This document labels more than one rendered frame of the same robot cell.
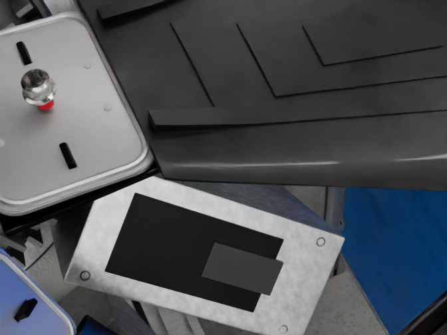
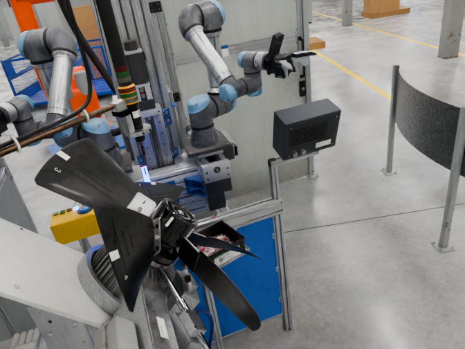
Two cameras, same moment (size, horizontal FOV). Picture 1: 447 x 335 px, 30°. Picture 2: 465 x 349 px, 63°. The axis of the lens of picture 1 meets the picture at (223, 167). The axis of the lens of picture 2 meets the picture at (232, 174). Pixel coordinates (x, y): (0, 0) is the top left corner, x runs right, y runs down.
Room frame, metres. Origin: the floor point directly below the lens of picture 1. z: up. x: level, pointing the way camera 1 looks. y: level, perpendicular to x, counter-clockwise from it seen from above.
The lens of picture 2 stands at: (-0.06, 1.01, 1.78)
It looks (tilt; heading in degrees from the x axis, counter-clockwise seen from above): 28 degrees down; 272
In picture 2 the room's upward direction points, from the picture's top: 9 degrees counter-clockwise
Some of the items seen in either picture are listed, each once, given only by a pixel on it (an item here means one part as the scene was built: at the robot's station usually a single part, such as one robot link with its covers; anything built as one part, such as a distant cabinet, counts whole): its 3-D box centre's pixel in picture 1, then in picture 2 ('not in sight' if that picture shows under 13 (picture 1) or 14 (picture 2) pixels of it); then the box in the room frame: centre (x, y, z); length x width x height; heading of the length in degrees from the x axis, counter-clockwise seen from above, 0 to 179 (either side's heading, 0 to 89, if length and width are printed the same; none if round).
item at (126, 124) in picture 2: not in sight; (131, 115); (0.21, 0.08, 1.49); 0.09 x 0.07 x 0.10; 53
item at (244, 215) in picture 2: not in sight; (186, 234); (0.22, -0.31, 0.82); 0.90 x 0.04 x 0.08; 18
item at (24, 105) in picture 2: not in sight; (18, 107); (0.77, -0.43, 1.43); 0.11 x 0.08 x 0.09; 79
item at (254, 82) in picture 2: not in sight; (250, 84); (-0.15, -0.66, 1.34); 0.11 x 0.08 x 0.11; 40
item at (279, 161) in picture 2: not in sight; (293, 156); (-0.29, -0.47, 1.04); 0.24 x 0.03 x 0.03; 18
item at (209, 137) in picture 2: not in sight; (203, 132); (0.11, -0.79, 1.09); 0.15 x 0.15 x 0.10
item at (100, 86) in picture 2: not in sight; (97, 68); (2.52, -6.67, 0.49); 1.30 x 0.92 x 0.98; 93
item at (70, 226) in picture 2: not in sight; (77, 224); (0.59, -0.18, 1.02); 0.16 x 0.10 x 0.11; 18
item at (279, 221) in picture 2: not in sight; (283, 275); (-0.19, -0.44, 0.39); 0.04 x 0.04 x 0.78; 18
